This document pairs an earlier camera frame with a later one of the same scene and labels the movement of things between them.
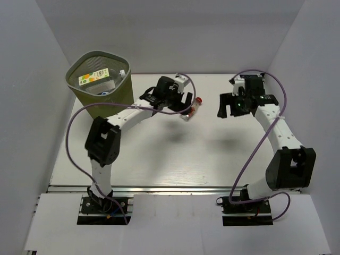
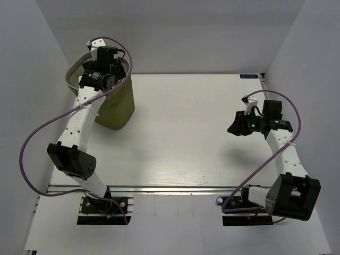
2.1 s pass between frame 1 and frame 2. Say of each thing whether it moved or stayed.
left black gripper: moved
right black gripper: moved
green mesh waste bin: stayed
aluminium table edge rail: stayed
